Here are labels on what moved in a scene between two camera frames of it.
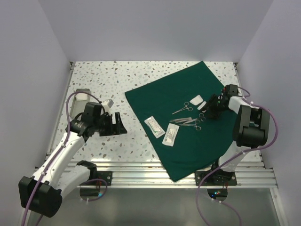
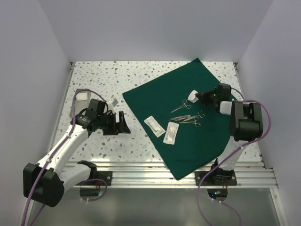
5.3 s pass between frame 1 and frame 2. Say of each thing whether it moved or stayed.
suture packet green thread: stayed
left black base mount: stayed
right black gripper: moved
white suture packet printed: stayed
